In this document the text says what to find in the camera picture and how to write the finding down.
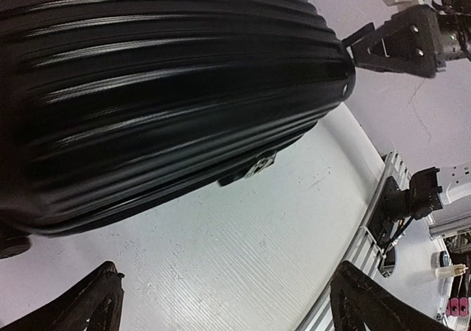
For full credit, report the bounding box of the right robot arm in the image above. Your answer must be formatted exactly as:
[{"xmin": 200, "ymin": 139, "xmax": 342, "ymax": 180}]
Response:
[{"xmin": 342, "ymin": 0, "xmax": 470, "ymax": 252}]

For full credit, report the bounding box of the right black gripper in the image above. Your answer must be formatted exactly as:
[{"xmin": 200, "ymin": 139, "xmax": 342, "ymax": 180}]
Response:
[{"xmin": 341, "ymin": 4, "xmax": 445, "ymax": 78}]

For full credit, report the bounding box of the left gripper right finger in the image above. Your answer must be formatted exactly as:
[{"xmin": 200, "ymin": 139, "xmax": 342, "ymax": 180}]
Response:
[{"xmin": 330, "ymin": 261, "xmax": 448, "ymax": 331}]

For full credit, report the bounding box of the black ribbed hard-shell suitcase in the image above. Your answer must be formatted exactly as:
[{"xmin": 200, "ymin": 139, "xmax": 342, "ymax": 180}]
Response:
[{"xmin": 1, "ymin": 0, "xmax": 355, "ymax": 258}]

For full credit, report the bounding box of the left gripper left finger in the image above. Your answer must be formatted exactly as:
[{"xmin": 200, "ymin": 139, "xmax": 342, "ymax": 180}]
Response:
[{"xmin": 1, "ymin": 261, "xmax": 124, "ymax": 330}]

